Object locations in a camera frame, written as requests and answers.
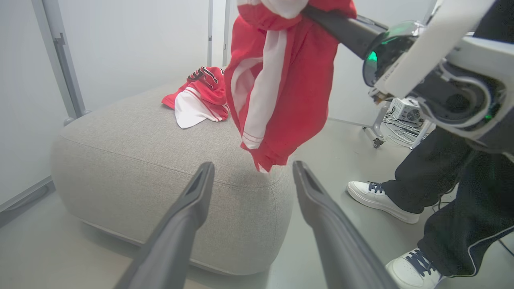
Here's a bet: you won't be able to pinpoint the pile of white cables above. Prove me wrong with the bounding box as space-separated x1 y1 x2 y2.
379 112 432 149

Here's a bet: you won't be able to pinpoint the thin grey partition post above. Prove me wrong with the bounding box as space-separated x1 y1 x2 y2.
222 0 232 67
207 0 214 67

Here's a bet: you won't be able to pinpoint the white stand leg with caster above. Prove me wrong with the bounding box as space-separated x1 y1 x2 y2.
327 100 393 149

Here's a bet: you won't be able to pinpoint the white perforated electronics box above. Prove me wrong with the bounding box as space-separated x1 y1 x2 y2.
389 98 422 123

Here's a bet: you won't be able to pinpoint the dark navy trousers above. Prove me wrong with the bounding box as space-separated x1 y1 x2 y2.
381 126 514 278

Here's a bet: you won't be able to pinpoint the red basketball jersey with number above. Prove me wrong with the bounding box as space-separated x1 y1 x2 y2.
161 66 230 129

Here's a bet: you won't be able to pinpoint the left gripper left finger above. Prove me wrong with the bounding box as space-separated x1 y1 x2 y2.
114 161 216 289

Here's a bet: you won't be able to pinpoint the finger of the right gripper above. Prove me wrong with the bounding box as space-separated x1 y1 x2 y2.
302 5 389 60

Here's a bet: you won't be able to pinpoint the light grey partition leg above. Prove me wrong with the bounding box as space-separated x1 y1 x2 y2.
31 0 92 126

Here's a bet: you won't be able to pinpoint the white sneaker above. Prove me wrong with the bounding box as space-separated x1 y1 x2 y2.
385 248 447 289
347 181 420 225

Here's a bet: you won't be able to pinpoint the red shorts with white stripe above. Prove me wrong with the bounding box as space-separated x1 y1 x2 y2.
224 0 357 173

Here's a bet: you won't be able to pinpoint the grey fabric ottoman seat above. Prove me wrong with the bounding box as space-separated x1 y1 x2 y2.
50 82 296 277

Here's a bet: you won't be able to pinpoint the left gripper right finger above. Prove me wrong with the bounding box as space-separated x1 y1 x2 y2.
292 161 399 289

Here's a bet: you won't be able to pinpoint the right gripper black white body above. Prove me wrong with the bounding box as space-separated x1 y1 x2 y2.
373 0 502 139

